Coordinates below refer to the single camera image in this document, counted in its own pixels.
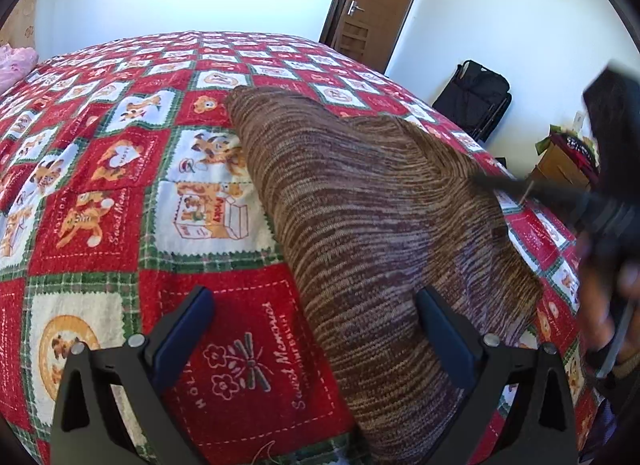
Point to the brown wooden door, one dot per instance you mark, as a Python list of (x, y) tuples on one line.
[(385, 0)]

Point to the red patchwork printed bedspread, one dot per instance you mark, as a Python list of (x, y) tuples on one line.
[(100, 255)]

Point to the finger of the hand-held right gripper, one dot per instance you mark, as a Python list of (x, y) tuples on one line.
[(540, 192)]

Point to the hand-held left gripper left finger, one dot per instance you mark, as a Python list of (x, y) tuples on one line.
[(185, 335)]

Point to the pink floral pillow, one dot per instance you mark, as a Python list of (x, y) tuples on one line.
[(15, 65)]

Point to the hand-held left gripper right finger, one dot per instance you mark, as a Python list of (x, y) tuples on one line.
[(445, 340)]

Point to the person's right hand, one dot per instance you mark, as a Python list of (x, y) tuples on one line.
[(600, 295)]

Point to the brown knit sweater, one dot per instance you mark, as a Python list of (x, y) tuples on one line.
[(360, 225)]

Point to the beige patterned curtain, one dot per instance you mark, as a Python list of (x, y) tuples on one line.
[(25, 15)]

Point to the black suitcase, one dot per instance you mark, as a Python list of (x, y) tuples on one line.
[(470, 95)]

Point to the red and black bag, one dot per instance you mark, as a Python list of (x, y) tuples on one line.
[(575, 147)]

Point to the wooden dresser with clutter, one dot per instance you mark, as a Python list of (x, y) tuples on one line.
[(560, 170)]

